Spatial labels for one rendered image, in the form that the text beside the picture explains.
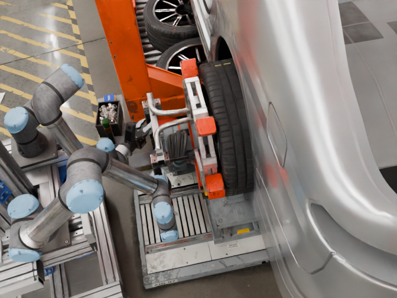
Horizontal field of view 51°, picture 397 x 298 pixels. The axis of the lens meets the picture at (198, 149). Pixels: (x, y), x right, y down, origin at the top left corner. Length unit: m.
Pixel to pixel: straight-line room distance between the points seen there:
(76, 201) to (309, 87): 0.81
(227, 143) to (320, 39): 0.74
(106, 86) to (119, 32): 1.57
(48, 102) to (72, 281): 1.15
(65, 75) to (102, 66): 2.11
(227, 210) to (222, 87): 0.95
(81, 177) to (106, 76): 2.39
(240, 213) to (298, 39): 1.52
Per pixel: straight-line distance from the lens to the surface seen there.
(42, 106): 1.71
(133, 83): 2.33
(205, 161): 1.79
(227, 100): 1.75
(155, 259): 2.58
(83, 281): 2.49
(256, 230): 2.53
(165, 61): 2.97
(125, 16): 2.07
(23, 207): 1.77
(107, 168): 1.53
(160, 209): 1.64
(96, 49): 4.04
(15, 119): 2.10
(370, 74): 2.13
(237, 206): 2.52
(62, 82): 1.73
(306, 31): 1.17
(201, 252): 2.56
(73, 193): 1.39
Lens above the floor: 2.43
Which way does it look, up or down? 53 degrees down
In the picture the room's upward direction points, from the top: 6 degrees counter-clockwise
